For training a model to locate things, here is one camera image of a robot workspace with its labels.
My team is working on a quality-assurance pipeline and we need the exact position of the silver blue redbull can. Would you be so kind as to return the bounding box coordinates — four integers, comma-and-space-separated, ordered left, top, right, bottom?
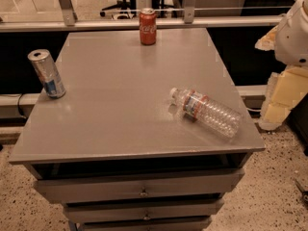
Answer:
28, 49, 65, 98

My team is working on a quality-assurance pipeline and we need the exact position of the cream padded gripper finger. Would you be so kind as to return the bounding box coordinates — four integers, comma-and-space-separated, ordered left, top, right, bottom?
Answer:
255, 26, 278, 51
258, 65, 308, 131

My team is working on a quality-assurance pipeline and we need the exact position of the red coca-cola can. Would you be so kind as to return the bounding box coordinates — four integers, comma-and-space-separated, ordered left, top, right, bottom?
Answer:
139, 8, 156, 45

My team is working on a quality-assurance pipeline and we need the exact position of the clear plastic water bottle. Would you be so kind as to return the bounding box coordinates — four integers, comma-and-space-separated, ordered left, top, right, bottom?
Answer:
169, 88, 242, 138

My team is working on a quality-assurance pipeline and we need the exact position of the metal window railing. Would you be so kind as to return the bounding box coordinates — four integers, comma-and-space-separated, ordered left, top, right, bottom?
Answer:
0, 0, 296, 32

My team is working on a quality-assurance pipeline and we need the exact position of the black cable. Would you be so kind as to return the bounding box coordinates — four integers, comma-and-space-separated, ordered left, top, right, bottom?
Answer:
16, 93, 27, 118

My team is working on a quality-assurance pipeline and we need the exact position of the grey drawer cabinet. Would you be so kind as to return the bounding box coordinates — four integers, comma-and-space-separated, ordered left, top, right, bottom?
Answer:
10, 29, 264, 231

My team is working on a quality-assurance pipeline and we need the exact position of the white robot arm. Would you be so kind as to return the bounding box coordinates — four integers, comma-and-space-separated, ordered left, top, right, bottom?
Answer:
255, 0, 308, 131

